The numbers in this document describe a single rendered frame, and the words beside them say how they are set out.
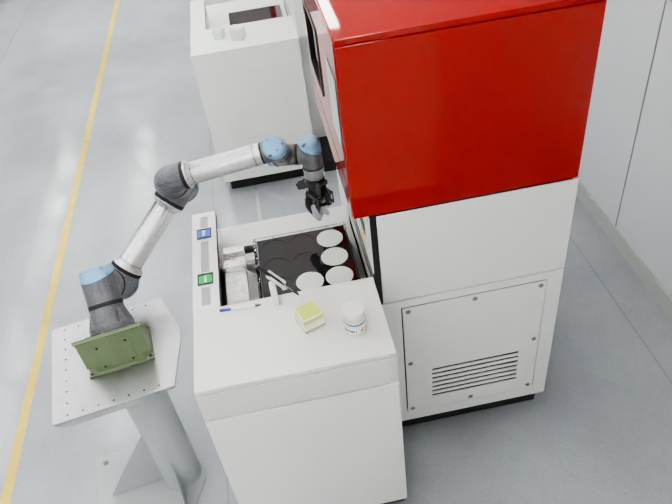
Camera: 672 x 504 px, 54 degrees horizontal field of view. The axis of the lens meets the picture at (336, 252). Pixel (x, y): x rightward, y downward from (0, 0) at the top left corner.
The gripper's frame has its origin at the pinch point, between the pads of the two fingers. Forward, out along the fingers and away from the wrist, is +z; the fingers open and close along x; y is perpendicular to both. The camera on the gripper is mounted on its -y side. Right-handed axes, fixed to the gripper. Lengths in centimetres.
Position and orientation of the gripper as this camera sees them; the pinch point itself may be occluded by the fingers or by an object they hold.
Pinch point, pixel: (317, 216)
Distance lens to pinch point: 254.5
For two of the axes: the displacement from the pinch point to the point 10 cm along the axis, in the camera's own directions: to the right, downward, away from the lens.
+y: 6.3, 4.7, -6.3
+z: 1.0, 7.4, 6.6
